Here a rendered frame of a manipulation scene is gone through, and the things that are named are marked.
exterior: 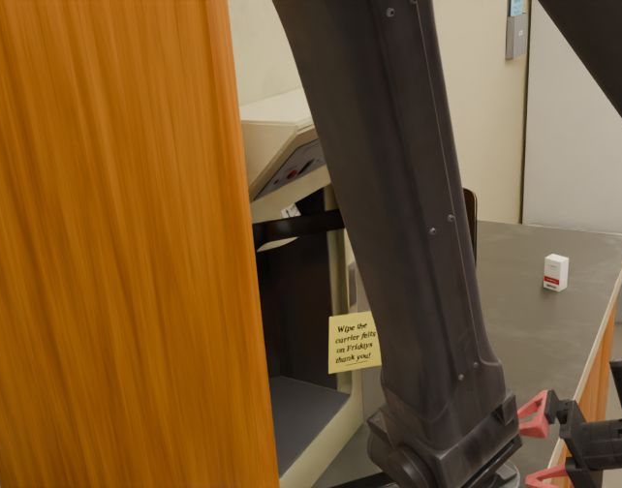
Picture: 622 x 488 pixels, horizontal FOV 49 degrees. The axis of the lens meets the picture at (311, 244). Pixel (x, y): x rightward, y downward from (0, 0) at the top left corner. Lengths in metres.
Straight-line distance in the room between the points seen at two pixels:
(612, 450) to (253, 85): 0.59
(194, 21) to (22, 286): 0.42
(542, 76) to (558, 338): 2.46
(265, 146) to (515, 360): 0.82
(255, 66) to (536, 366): 0.81
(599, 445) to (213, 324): 0.49
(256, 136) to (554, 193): 3.28
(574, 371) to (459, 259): 1.01
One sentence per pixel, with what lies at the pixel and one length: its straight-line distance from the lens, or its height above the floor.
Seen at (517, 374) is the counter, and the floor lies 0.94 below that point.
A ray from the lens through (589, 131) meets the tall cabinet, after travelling 3.77.
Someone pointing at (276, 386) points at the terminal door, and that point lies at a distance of 0.83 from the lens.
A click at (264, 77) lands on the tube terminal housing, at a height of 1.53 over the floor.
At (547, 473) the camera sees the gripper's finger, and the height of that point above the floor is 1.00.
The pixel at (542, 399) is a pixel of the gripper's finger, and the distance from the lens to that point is 0.92.
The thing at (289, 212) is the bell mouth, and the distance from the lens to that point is 0.91.
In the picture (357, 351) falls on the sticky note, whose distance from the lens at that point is 0.84.
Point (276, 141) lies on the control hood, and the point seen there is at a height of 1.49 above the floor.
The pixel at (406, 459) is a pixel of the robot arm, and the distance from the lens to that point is 0.46.
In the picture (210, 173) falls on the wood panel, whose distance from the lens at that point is 0.61.
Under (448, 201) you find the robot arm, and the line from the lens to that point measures 0.33.
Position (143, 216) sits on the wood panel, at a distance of 0.68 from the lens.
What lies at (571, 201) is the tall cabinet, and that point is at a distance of 3.87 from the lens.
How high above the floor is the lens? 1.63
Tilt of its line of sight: 21 degrees down
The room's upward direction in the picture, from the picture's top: 4 degrees counter-clockwise
